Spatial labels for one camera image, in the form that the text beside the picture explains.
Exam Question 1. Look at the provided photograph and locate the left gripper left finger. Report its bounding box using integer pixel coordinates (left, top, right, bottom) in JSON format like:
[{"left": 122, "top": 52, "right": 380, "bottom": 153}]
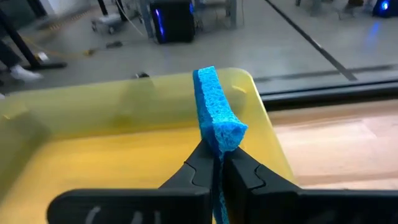
[{"left": 46, "top": 138, "right": 215, "bottom": 224}]

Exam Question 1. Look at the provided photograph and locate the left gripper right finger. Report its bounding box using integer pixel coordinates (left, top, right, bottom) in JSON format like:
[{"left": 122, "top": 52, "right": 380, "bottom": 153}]
[{"left": 222, "top": 147, "right": 398, "bottom": 224}]

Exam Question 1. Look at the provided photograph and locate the blue kitchen sponge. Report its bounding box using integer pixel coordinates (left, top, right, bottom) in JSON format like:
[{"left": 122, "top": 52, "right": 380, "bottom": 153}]
[{"left": 192, "top": 65, "right": 249, "bottom": 224}]

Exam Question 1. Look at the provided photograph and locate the yellow translucent plastic bin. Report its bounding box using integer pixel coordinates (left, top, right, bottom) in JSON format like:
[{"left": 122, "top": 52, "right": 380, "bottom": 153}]
[{"left": 0, "top": 67, "right": 296, "bottom": 224}]

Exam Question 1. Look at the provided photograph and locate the person's shoe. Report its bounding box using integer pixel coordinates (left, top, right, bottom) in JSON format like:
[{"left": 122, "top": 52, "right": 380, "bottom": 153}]
[{"left": 9, "top": 64, "right": 44, "bottom": 82}]

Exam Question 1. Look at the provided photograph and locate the white wheeled device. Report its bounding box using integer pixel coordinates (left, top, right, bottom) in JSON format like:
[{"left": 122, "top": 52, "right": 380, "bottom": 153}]
[{"left": 91, "top": 14, "right": 122, "bottom": 35}]

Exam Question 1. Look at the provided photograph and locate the black computer with blue light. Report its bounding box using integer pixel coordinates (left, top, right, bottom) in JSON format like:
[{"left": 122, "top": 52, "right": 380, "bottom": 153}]
[{"left": 149, "top": 0, "right": 196, "bottom": 44}]

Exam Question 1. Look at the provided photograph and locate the black stand leg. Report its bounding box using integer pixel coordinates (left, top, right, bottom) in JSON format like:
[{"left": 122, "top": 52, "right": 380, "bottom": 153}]
[{"left": 0, "top": 7, "right": 68, "bottom": 71}]

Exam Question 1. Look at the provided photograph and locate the dark device with blue light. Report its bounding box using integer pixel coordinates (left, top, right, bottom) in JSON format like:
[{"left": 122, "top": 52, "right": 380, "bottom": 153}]
[{"left": 372, "top": 0, "right": 398, "bottom": 18}]

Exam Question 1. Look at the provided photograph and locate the black table edge rail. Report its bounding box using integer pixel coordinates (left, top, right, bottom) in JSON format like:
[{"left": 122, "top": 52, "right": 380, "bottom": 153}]
[{"left": 260, "top": 79, "right": 398, "bottom": 111}]

